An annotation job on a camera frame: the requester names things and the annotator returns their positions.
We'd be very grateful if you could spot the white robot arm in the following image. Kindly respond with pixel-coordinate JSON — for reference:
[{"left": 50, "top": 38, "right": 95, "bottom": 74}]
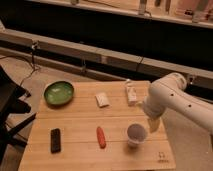
[{"left": 142, "top": 73, "right": 213, "bottom": 147}]

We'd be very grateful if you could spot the white plastic bottle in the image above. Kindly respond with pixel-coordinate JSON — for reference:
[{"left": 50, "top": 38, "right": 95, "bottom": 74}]
[{"left": 125, "top": 79, "right": 138, "bottom": 106}]

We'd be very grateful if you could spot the red carrot toy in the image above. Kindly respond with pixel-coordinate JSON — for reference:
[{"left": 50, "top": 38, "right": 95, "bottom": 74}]
[{"left": 96, "top": 127, "right": 106, "bottom": 149}]

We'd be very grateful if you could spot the black remote control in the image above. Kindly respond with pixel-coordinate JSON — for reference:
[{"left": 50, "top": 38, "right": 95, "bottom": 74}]
[{"left": 51, "top": 128, "right": 61, "bottom": 153}]

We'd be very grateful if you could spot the green bowl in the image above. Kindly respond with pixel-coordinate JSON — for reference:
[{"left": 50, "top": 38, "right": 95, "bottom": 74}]
[{"left": 44, "top": 81, "right": 74, "bottom": 106}]

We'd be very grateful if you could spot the black cable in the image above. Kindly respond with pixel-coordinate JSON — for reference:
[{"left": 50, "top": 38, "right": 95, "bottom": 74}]
[{"left": 0, "top": 41, "right": 43, "bottom": 88}]

